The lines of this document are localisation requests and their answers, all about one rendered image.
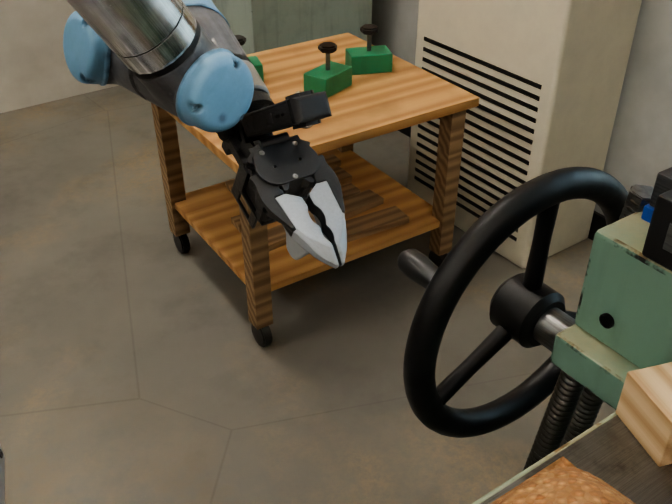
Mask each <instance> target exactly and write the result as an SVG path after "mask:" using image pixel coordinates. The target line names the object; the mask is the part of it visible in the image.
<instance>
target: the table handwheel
mask: <svg viewBox="0 0 672 504"><path fill-rule="evenodd" d="M628 194H629V193H628V192H627V190H626V189H625V187H624V186H623V185H622V184H621V183H620V182H619V181H618V180H617V179H616V178H615V177H613V176H612V175H610V174H608V173H606V172H604V171H602V170H599V169H595V168H590V167H567V168H562V169H557V170H554V171H551V172H548V173H545V174H542V175H540V176H537V177H535V178H533V179H531V180H529V181H527V182H525V183H524V184H522V185H520V186H518V187H517V188H515V189H514V190H512V191H511V192H509V193H508V194H506V195H505V196H504V197H502V198H501V199H500V200H498V201H497V202H496V203H495V204H494V205H492V206H491V207H490V208H489V209H488V210H487V211H486V212H485V213H483V214H482V215H481V216H480V217H479V218H478V219H477V220H476V221H475V222H474V223H473V224H472V225H471V227H470V228H469V229H468V230H467V231H466V232H465V233H464V234H463V235H462V237H461V238H460V239H459V240H458V241H457V243H456V244H455V245H454V247H453V248H452V249H451V250H450V252H449V253H448V255H447V256H446V257H445V259H444V260H443V262H442V263H441V265H440V266H439V268H438V269H437V271H436V273H435V274H434V276H433V278H432V279H431V281H430V283H429V285H428V287H427V288H426V290H425V292H424V294H423V296H422V299H421V301H420V303H419V305H418V308H417V310H416V312H415V315H414V318H413V321H412V323H411V327H410V330H409V333H408V337H407V342H406V347H405V353H404V363H403V379H404V388H405V393H406V396H407V399H408V402H409V404H410V407H411V409H412V411H413V412H414V414H415V415H416V417H417V418H418V419H419V420H420V421H421V422H422V423H423V424H424V425H425V426H426V427H427V428H429V429H430V430H432V431H434V432H436V433H438V434H441V435H444V436H448V437H456V438H468V437H475V436H479V435H483V434H486V433H490V432H493V431H495V430H498V429H500V428H502V427H504V426H506V425H508V424H510V423H512V422H514V421H516V420H517V419H519V418H521V417H522V416H524V415H525V414H527V413H528V412H529V411H531V410H532V409H534V408H535V407H536V406H538V405H539V404H540V403H541V402H542V401H544V400H545V399H546V398H547V397H548V396H549V395H551V394H552V392H553V390H554V387H555V385H556V382H557V380H558V377H559V375H560V371H561V369H560V368H559V367H557V366H556V365H555V364H553V363H552V362H551V356H550V357H549V358H548V359H547V360H546V361H545V362H544V363H543V364H542V365H541V366H540V367H539V368H538V369H537V370H536V371H535V372H534V373H533V374H532V375H531V376H529V377H528V378H527V379H526V380H525V381H523V382H522V383H521V384H519V385H518V386H517V387H515V388H514V389H512V390H511V391H509V392H508V393H506V394H505V395H503V396H501V397H499V398H497V399H495V400H493V401H491V402H489V403H487V404H484V405H481V406H478V407H473V408H466V409H458V408H453V407H450V406H448V405H447V404H446V403H447V402H448V401H449V400H450V399H451V398H452V397H453V396H454V395H455V393H456V392H457V391H458V390H459V389H460V388H461V387H462V386H463V385H464V384H465V383H466V382H467V381H468V380H469V379H470V378H471V377H472V376H473V375H474V374H475V373H476V372H477V371H478V370H479V369H480V368H481V367H482V366H483V365H484V364H485V363H486V362H488V361H489V360H490V359H491V358H492V357H493V356H494V355H495V354H496V353H497V352H498V351H499V350H500V349H501V348H503V347H504V346H505V345H506V344H507V343H508V342H509V341H510V340H511V339H513V340H515V341H516V342H517V343H518V344H520V345H521V346H523V347H525V348H531V347H536V346H539V345H543V346H544V347H546V348H547V349H548V350H550V351H551V352H552V350H553V345H554V340H555V336H556V335H557V334H558V333H559V332H561V331H563V330H565V329H567V328H569V327H570V326H572V325H574V324H576V323H575V317H576V313H577V312H573V311H568V310H565V299H564V297H563V295H561V294H560V293H559V292H557V291H555V290H554V289H552V288H551V287H549V286H548V285H546V284H545V283H543V280H544V275H545V269H546V264H547V259H548V253H549V248H550V243H551V239H552V234H553V230H554V226H555V222H556V218H557V214H558V209H559V205H560V203H561V202H564V201H567V200H572V199H588V200H591V201H593V202H595V203H596V204H597V205H599V207H600V208H601V210H602V211H603V214H604V216H605V220H606V225H610V224H612V223H614V222H616V221H618V220H619V217H620V215H621V212H622V209H623V207H624V204H625V201H626V199H627V196H628ZM536 215H537V218H536V224H535V229H534V235H533V240H532V245H531V249H530V253H529V258H528V262H527V266H526V270H525V273H520V274H517V275H514V276H512V277H510V278H508V279H507V280H505V281H504V282H503V283H502V284H501V285H500V286H499V287H498V289H497V290H496V292H495V293H494V295H493V297H492V299H491V303H490V313H489V316H490V320H491V322H492V324H493V325H495V326H496V328H495V329H494V330H493V331H492V332H491V333H490V334H489V335H488V336H487V337H486V338H485V339H484V340H483V341H482V342H481V344H480V345H479V346H478V347H477V348H476V349H475V350H474V351H473V352H472V353H471V354H470V355H469V356H468V357H467V358H466V359H465V360H464V361H463V362H462V363H461V364H460V365H459V366H458V367H457V368H456V369H455V370H454V371H452V372H451V373H450V374H449V375H448V376H447V377H446V378H445V379H444V380H443V381H442V382H441V383H440V384H439V385H438V386H437V387H436V380H435V370H436V362H437V356H438V351H439V347H440V344H441V340H442V337H443V334H444V331H445V329H446V326H447V324H448V321H449V319H450V317H451V315H452V313H453V311H454V309H455V307H456V305H457V303H458V301H459V299H460V298H461V296H462V294H463V292H464V291H465V289H466V288H467V286H468V285H469V283H470V282H471V280H472V279H473V277H474V276H475V274H476V273H477V272H478V270H479V269H480V268H481V266H482V265H483V264H484V263H485V261H486V260H487V259H488V258H489V257H490V256H491V254H492V253H493V252H494V251H495V250H496V249H497V248H498V247H499V246H500V245H501V244H502V243H503V242H504V241H505V240H506V239H507V238H508V237H509V236H510V235H511V234H512V233H513V232H515V231H516V230H517V229H518V228H519V227H521V226H522V225H523V224H524V223H526V222H527V221H529V220H530V219H531V218H533V217H534V216H536Z"/></svg>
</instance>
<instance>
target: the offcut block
mask: <svg viewBox="0 0 672 504"><path fill-rule="evenodd" d="M616 414H617V415H618V417H619V418H620V419H621V420H622V422H623V423H624V424H625V425H626V427H627V428H628V429H629V430H630V432H631V433H632V434H633V435H634V437H635V438H636V439H637V440H638V442H639V443H640V444H641V445H642V447H643V448H644V449H645V450H646V451H647V453H648V454H649V455H650V456H651V458H652V459H653V460H654V461H655V463H656V464H657V465H658V466H659V467H661V466H665V465H669V464H672V362H669V363H665V364H661V365H656V366H652V367H647V368H643V369H638V370H634V371H629V372H628V373H627V376H626V379H625V383H624V386H623V389H622V393H621V396H620V399H619V403H618V406H617V409H616Z"/></svg>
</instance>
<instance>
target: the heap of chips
mask: <svg viewBox="0 0 672 504"><path fill-rule="evenodd" d="M490 504H636V503H634V502H633V501H632V500H630V499H629V498H627V497H626V496H624V495H623V494H621V493H620V492H619V491H617V490H616V489H615V488H613V487H612V486H610V485H609V484H608V483H606V482H605V481H603V480H602V479H600V478H598V477H596V476H594V475H592V474H591V473H589V472H586V471H583V470H582V469H578V468H577V467H575V466H574V465H573V464H572V463H571V462H569V461H568V460H567V459H566V458H565V457H564V456H562V457H561V458H559V459H558V460H556V461H555V462H553V463H552V464H550V465H549V466H547V467H545V468H544V469H542V470H541V471H539V472H538V473H536V474H535V475H533V476H532V477H530V478H529V479H527V480H525V481H524V482H522V483H521V484H519V485H518V486H516V487H515V488H513V489H512V490H510V491H509V492H507V493H505V494H504V495H502V496H501V497H499V498H498V499H496V500H495V501H493V502H492V503H490Z"/></svg>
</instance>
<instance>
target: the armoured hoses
mask: <svg viewBox="0 0 672 504"><path fill-rule="evenodd" d="M653 189H654V188H653V187H651V186H646V185H638V184H635V185H634V186H631V188H630V191H629V194H628V196H627V199H626V201H625V204H624V207H623V209H622V212H621V215H620V217H619V220H620V219H622V218H625V217H627V216H629V215H631V214H633V213H635V212H643V209H644V206H645V205H647V204H649V203H650V200H651V196H652V192H653ZM602 404H603V400H601V399H600V398H599V397H597V396H596V395H595V394H593V393H592V392H591V391H589V390H588V389H587V388H585V387H584V386H583V385H581V384H580V383H579V382H577V381H576V380H575V379H573V378H572V377H571V376H569V375H568V374H567V373H565V372H564V371H563V370H561V371H560V375H559V377H558V380H557V382H556V385H555V387H554V390H553V392H552V395H551V398H550V400H549V403H548V405H547V408H546V411H545V414H544V416H543V419H542V421H541V424H540V427H539V429H538V432H537V434H536V437H535V440H534V442H533V445H532V447H531V450H530V453H529V455H528V458H527V461H526V463H525V466H524V468H523V471H524V470H525V469H527V468H528V467H530V466H531V465H533V464H534V463H536V462H538V461H539V460H541V459H542V458H544V457H545V456H547V455H548V454H550V453H552V452H553V451H555V450H556V449H558V448H559V447H561V446H563V445H564V444H566V443H567V442H569V441H570V440H572V439H573V438H575V437H577V436H578V435H580V434H581V433H583V432H584V431H586V430H587V429H589V428H591V427H592V426H593V424H594V422H595V419H596V417H597V414H598V413H599V409H600V408H601V405H602Z"/></svg>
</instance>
